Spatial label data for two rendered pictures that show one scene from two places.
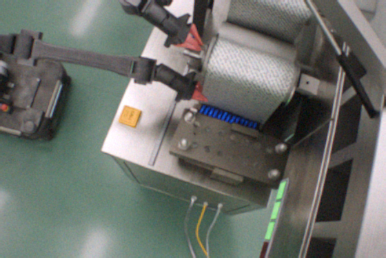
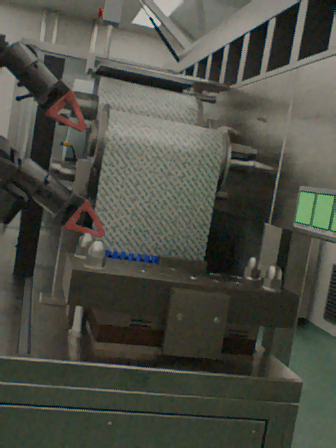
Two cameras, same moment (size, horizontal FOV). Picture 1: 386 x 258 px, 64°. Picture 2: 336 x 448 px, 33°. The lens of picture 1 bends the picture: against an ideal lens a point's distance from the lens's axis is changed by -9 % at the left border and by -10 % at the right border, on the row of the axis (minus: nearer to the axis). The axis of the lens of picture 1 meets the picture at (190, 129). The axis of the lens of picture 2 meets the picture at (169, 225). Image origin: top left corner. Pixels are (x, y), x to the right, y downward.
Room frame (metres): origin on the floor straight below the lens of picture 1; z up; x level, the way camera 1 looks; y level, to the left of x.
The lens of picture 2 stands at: (-0.62, 0.28, 1.20)
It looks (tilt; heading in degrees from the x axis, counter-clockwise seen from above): 5 degrees down; 337
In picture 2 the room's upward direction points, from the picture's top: 9 degrees clockwise
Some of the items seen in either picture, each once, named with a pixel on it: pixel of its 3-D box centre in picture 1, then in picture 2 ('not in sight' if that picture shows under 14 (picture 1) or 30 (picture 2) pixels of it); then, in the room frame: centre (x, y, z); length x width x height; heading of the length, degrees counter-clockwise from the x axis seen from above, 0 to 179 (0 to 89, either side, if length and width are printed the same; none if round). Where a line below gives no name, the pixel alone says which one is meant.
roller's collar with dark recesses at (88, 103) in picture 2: not in sight; (84, 106); (0.75, -0.04, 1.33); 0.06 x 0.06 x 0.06; 81
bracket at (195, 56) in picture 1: (196, 71); (64, 231); (0.54, 0.01, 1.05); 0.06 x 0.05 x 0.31; 81
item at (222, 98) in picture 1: (236, 104); (153, 220); (0.42, -0.13, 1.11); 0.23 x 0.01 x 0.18; 81
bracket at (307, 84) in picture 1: (308, 84); (240, 148); (0.45, -0.32, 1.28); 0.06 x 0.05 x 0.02; 81
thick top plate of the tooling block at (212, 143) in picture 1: (231, 149); (177, 289); (0.29, -0.15, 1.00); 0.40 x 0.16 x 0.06; 81
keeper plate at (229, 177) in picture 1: (226, 177); (195, 323); (0.20, -0.15, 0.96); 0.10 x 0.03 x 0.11; 81
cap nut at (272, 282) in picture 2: (275, 173); (273, 277); (0.22, -0.30, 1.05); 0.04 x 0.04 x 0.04
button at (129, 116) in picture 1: (129, 116); not in sight; (0.38, 0.23, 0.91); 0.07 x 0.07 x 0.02; 81
